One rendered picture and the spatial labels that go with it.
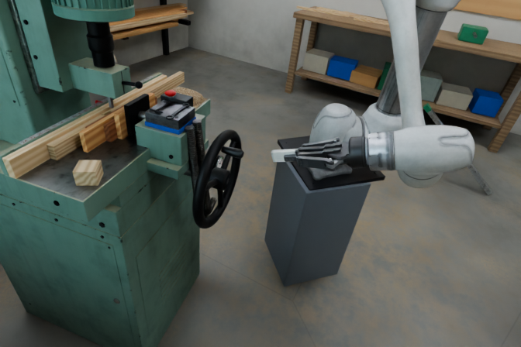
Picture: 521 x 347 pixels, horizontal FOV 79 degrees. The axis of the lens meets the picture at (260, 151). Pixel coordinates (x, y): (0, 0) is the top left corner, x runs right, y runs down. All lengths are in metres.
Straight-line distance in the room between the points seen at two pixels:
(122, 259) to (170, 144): 0.35
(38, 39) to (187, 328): 1.19
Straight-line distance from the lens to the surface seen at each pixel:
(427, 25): 1.15
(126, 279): 1.06
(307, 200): 1.28
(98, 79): 0.94
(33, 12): 0.96
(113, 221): 0.89
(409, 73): 0.93
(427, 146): 0.74
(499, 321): 2.07
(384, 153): 0.75
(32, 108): 1.08
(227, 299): 1.63
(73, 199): 0.77
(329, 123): 1.23
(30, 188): 0.86
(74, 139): 0.92
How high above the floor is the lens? 1.38
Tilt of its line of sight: 33 degrees down
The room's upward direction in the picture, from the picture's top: 7 degrees clockwise
